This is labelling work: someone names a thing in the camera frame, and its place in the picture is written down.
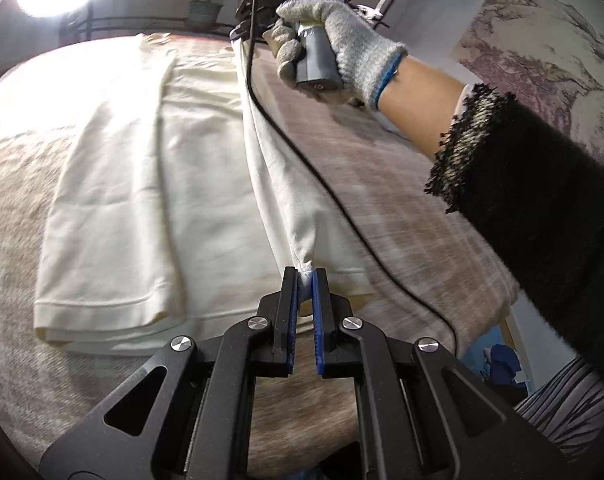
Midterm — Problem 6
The cream white garment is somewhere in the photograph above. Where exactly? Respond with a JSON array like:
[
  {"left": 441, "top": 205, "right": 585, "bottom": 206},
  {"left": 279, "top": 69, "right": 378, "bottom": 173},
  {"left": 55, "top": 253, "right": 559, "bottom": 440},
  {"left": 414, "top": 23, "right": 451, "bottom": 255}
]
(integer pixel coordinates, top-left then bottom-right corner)
[{"left": 34, "top": 34, "right": 372, "bottom": 356}]

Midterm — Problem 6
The right forearm black sleeve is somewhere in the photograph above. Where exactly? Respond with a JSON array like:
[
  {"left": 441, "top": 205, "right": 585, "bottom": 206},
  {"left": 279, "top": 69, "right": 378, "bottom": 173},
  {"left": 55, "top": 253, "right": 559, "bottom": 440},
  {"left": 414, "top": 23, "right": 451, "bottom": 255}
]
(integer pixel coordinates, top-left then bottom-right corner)
[{"left": 378, "top": 54, "right": 604, "bottom": 401}]

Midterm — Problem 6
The striped grey clothing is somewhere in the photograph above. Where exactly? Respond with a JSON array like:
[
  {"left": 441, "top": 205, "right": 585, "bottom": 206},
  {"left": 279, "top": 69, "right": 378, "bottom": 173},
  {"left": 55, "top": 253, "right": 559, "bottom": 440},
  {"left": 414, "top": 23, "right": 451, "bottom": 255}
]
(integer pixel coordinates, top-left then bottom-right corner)
[{"left": 515, "top": 356, "right": 604, "bottom": 463}]

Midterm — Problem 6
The right hand in grey glove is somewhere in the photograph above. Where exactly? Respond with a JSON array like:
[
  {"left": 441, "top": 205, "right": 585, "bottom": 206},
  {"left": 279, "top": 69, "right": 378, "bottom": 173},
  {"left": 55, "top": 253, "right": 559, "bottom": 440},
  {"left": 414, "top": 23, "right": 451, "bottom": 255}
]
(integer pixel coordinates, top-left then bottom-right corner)
[{"left": 263, "top": 0, "right": 408, "bottom": 110}]

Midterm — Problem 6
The potted plant green pot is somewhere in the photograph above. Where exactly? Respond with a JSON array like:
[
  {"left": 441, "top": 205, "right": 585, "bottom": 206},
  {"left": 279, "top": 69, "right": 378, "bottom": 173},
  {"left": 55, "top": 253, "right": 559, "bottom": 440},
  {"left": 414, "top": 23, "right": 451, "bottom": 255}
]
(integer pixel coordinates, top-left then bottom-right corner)
[{"left": 187, "top": 0, "right": 223, "bottom": 30}]

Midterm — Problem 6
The beige plaid bed blanket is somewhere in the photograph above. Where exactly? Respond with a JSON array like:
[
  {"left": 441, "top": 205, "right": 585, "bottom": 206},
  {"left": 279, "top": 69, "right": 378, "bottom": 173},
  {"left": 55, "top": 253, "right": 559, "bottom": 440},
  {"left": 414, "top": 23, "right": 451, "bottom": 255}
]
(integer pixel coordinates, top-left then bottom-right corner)
[{"left": 0, "top": 37, "right": 518, "bottom": 462}]

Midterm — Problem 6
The blue object on floor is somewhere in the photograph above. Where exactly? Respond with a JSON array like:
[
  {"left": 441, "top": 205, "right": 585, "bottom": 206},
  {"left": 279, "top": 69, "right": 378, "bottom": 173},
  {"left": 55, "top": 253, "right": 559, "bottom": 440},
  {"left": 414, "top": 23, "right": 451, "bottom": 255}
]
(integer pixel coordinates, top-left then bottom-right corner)
[{"left": 481, "top": 344, "right": 528, "bottom": 406}]

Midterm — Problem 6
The black metal rack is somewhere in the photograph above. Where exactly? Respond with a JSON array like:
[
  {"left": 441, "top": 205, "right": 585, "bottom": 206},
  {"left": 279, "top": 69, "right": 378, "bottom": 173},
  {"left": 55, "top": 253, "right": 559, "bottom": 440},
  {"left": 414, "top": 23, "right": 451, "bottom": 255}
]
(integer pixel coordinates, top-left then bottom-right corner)
[{"left": 58, "top": 3, "right": 235, "bottom": 46}]

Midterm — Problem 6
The black cable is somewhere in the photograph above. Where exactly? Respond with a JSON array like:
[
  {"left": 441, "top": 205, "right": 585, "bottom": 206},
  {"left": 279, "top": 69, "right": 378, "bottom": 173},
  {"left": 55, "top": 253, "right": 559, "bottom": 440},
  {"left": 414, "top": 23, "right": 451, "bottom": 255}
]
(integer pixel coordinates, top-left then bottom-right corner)
[{"left": 244, "top": 0, "right": 460, "bottom": 361}]

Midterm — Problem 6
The purple landscape wall hanging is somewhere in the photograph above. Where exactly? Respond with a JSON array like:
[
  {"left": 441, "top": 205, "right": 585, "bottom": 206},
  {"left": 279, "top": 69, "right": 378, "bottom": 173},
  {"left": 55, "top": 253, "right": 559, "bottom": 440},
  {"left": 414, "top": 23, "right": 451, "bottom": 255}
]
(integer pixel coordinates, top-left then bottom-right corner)
[{"left": 452, "top": 0, "right": 604, "bottom": 165}]

